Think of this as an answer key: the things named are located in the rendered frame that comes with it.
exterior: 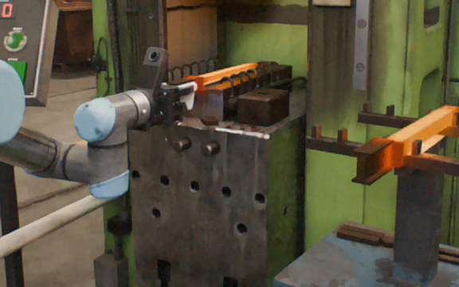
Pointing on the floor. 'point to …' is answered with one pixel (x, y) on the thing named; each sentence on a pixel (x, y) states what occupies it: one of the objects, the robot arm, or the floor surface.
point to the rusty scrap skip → (73, 37)
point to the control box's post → (9, 221)
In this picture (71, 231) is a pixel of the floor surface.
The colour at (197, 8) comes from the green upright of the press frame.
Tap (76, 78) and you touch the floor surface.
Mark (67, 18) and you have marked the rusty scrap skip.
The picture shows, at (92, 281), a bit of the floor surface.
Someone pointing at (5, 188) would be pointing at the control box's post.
